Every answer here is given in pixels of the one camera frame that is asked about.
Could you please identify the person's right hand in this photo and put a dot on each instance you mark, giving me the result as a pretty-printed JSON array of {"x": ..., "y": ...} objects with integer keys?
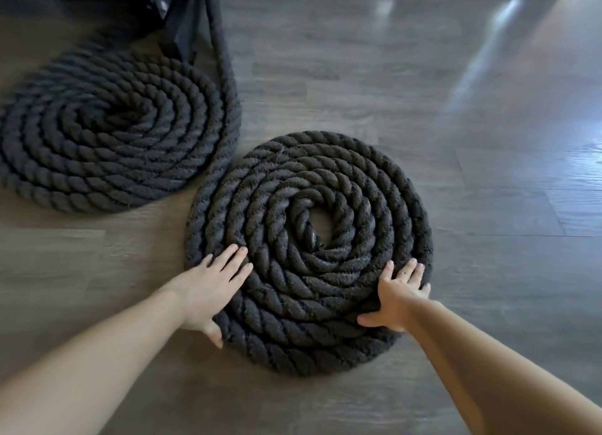
[{"x": 400, "y": 300}]

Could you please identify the black metal rack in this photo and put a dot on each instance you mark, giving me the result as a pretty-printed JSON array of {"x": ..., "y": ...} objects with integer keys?
[{"x": 181, "y": 21}]

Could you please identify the person's left hand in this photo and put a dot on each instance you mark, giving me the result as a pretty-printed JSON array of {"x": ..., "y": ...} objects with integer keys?
[{"x": 209, "y": 289}]

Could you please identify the person's right forearm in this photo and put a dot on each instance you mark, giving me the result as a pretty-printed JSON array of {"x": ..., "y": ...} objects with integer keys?
[{"x": 508, "y": 378}]

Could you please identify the person's left forearm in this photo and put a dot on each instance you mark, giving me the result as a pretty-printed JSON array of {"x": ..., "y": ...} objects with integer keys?
[{"x": 84, "y": 364}]

